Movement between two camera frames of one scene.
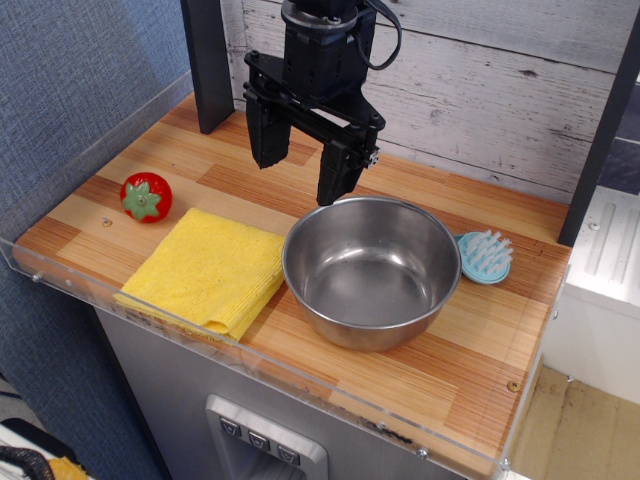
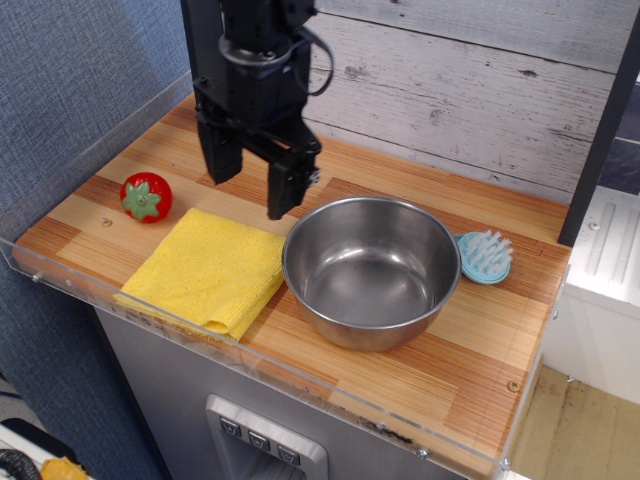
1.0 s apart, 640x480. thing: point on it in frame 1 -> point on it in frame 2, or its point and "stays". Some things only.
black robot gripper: [321, 80] -> [258, 101]
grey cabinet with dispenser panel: [201, 417] stays
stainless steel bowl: [372, 273] stays
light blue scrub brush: [485, 255] stays
